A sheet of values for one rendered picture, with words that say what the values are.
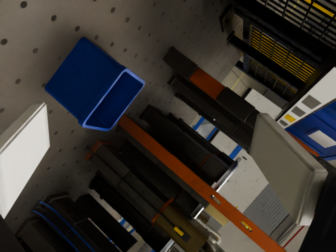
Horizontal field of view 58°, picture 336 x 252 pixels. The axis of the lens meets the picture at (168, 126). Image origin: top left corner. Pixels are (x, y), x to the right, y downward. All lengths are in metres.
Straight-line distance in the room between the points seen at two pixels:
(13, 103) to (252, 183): 8.42
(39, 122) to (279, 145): 0.13
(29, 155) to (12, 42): 0.27
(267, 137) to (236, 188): 8.66
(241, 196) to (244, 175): 0.60
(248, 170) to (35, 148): 8.56
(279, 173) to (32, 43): 0.36
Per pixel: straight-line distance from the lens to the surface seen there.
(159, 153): 0.75
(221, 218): 0.76
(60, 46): 0.48
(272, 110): 8.52
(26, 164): 0.17
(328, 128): 0.65
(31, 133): 0.17
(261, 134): 0.19
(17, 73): 0.46
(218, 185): 0.79
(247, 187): 8.80
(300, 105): 0.44
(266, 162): 0.18
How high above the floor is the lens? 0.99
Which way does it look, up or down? 14 degrees down
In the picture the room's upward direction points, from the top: 129 degrees clockwise
